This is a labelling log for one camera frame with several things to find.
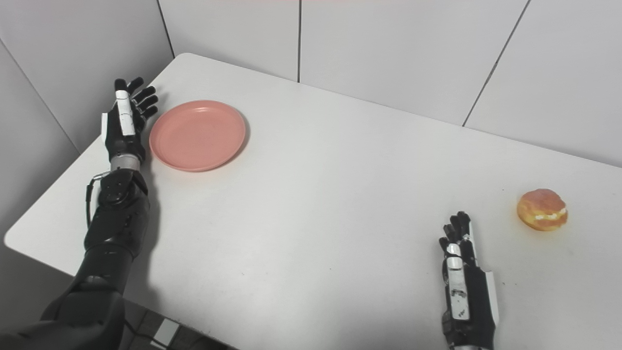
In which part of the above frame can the golden cream puff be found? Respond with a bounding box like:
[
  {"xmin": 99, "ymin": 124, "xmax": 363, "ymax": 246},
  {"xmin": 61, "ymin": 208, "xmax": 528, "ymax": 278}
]
[{"xmin": 516, "ymin": 189, "xmax": 569, "ymax": 232}]

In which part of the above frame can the pink round plate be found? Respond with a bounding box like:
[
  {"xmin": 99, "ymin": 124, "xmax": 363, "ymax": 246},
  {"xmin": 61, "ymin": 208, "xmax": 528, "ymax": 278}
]
[{"xmin": 149, "ymin": 100, "xmax": 247, "ymax": 173}]

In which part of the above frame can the white rectangular box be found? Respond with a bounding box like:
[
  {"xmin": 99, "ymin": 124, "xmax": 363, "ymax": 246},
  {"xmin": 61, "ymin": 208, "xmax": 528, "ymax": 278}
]
[{"xmin": 151, "ymin": 318, "xmax": 180, "ymax": 348}]

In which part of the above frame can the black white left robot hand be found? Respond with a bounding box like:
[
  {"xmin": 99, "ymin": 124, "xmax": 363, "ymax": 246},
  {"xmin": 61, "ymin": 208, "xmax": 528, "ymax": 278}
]
[{"xmin": 101, "ymin": 77, "xmax": 159, "ymax": 164}]

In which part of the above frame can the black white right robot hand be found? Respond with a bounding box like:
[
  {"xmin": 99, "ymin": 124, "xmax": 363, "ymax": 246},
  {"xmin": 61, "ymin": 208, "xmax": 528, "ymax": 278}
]
[{"xmin": 438, "ymin": 210, "xmax": 500, "ymax": 349}]

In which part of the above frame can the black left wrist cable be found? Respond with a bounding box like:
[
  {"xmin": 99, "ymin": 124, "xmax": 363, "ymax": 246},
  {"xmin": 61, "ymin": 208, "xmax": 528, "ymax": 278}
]
[{"xmin": 86, "ymin": 171, "xmax": 111, "ymax": 229}]

